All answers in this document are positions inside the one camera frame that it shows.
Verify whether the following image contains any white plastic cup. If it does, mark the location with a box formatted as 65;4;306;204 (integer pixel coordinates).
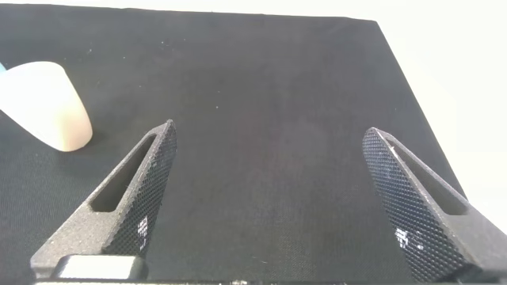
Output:
0;61;94;153

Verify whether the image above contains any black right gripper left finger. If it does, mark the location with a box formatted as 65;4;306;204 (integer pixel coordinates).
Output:
30;119;178;279

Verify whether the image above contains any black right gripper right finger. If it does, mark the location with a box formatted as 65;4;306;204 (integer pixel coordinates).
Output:
361;127;507;283

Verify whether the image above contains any black table cloth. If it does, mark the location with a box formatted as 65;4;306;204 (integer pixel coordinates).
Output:
0;3;467;285

